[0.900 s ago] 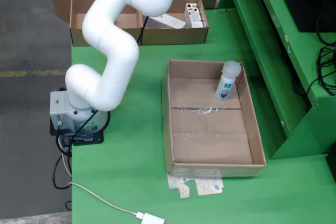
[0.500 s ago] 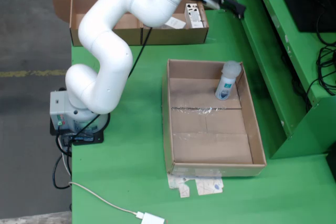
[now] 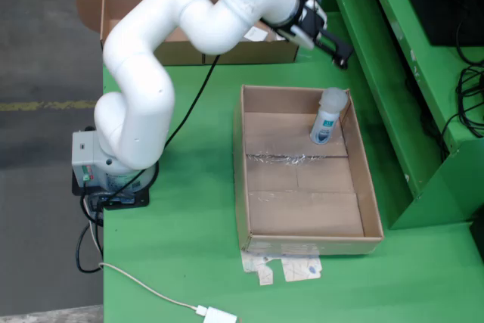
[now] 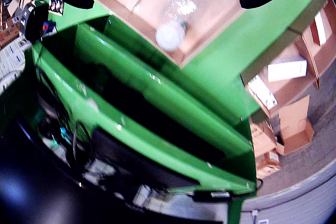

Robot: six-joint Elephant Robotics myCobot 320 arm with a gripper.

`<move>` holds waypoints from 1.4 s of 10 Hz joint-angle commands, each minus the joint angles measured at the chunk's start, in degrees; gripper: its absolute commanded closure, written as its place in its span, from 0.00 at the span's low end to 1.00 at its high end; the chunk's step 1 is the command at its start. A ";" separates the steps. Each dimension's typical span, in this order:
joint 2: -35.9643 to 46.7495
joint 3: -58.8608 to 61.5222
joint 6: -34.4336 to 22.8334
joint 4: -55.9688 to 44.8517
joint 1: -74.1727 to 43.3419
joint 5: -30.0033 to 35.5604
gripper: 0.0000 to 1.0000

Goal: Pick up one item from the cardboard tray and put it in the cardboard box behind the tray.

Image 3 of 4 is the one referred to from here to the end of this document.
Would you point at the white serum box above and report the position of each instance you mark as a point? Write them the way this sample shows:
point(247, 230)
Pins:
point(261, 33)

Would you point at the grey robot base box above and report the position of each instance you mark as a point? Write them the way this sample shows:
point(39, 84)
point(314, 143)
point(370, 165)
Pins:
point(81, 156)

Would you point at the flattened white printed carton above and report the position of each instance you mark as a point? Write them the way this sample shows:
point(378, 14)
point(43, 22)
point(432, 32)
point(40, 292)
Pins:
point(298, 268)

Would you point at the shallow cardboard tray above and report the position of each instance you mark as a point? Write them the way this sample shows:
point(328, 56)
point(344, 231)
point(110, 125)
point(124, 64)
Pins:
point(264, 224)

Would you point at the two compartment cardboard box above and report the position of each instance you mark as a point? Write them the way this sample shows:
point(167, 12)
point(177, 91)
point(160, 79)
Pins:
point(177, 52)

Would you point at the green metal shelf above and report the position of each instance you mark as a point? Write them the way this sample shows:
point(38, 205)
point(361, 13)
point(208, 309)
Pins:
point(378, 73)

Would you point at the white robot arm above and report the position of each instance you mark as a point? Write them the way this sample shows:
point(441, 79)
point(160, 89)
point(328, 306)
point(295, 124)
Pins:
point(151, 54)

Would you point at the white bottle translucent cap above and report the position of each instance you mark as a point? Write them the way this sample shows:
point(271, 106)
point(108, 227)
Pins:
point(321, 130)

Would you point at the white adapter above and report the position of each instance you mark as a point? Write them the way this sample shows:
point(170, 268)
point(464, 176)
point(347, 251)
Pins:
point(217, 315)

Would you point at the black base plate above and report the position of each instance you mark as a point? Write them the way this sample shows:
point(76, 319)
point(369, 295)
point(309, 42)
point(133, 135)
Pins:
point(141, 200)

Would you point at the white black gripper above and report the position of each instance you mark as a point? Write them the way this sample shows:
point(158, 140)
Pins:
point(304, 30)

